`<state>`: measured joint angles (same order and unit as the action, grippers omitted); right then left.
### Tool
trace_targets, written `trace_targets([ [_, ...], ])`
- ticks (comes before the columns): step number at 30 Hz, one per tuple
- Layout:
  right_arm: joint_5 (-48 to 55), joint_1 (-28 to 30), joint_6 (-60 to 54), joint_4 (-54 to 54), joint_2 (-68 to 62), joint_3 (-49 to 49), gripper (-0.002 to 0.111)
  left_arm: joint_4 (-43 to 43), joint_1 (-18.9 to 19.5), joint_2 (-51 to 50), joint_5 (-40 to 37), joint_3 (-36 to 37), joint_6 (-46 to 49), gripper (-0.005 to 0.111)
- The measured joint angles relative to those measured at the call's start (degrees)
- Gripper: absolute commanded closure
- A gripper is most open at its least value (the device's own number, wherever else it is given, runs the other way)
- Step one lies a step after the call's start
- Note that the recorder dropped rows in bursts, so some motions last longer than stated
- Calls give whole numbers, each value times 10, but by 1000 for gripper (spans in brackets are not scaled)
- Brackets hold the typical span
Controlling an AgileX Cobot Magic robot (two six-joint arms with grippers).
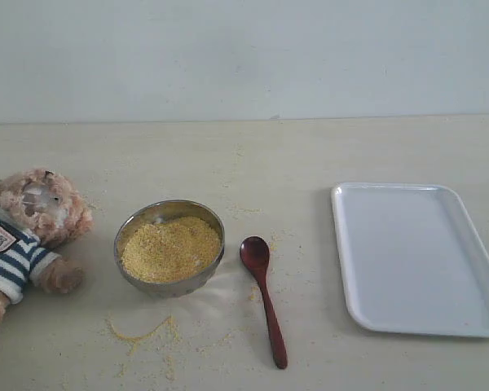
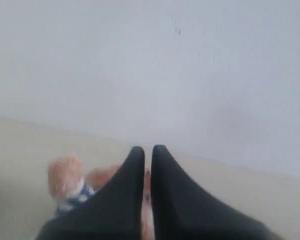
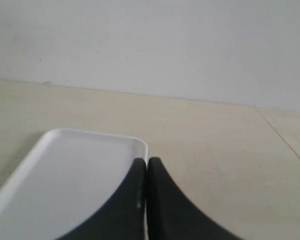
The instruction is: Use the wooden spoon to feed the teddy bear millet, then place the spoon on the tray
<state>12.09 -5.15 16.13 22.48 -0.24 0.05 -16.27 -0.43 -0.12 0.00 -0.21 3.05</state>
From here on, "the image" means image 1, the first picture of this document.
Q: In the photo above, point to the dark red wooden spoon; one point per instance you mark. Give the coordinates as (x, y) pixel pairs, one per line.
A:
(255, 256)

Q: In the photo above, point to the beige teddy bear striped sweater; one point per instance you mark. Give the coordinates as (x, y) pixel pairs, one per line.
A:
(40, 210)

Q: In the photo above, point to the stainless steel bowl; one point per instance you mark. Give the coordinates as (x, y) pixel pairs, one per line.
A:
(166, 211)

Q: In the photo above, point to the yellow millet grains in bowl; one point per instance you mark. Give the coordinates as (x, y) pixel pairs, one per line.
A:
(170, 251)

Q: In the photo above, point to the white plastic tray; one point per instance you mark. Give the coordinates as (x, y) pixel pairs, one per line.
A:
(411, 259)

